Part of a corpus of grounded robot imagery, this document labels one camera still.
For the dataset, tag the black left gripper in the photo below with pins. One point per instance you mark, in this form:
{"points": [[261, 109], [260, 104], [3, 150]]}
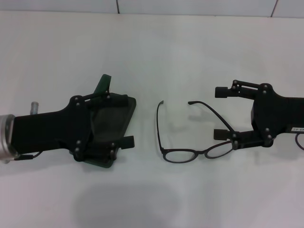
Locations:
{"points": [[52, 130]]}

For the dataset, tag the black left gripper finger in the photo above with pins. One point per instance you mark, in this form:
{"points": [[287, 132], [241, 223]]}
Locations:
{"points": [[128, 142]]}

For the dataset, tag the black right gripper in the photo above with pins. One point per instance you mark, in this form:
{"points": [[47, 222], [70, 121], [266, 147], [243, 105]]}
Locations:
{"points": [[273, 111]]}

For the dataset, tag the green glasses case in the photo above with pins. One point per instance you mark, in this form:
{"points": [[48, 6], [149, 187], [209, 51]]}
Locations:
{"points": [[109, 118]]}

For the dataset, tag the black glasses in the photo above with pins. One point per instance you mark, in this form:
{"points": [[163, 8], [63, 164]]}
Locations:
{"points": [[177, 156]]}

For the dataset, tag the silver wrist connector stub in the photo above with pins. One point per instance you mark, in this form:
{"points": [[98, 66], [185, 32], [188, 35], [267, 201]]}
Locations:
{"points": [[35, 107]]}

